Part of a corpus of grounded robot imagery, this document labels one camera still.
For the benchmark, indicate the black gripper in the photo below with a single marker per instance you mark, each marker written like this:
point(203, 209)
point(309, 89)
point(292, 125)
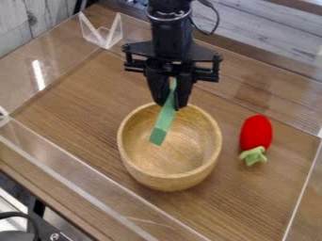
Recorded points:
point(171, 54)

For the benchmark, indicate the black table leg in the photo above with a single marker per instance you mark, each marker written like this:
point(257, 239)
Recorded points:
point(39, 208)

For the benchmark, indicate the brown wooden bowl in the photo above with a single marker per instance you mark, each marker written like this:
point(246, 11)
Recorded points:
point(183, 160)

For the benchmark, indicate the clear acrylic tray wall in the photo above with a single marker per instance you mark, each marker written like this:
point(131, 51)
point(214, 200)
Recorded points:
point(104, 209)

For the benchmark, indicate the red plush strawberry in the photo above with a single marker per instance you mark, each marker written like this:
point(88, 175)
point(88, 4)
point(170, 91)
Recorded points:
point(255, 139)

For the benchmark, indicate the green rectangular block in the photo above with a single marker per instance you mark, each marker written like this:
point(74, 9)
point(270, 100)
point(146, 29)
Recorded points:
point(165, 117)

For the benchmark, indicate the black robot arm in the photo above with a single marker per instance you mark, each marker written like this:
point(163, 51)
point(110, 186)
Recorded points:
point(175, 9)

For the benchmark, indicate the clear acrylic corner bracket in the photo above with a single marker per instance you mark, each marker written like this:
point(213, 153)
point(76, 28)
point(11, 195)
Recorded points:
point(103, 37)

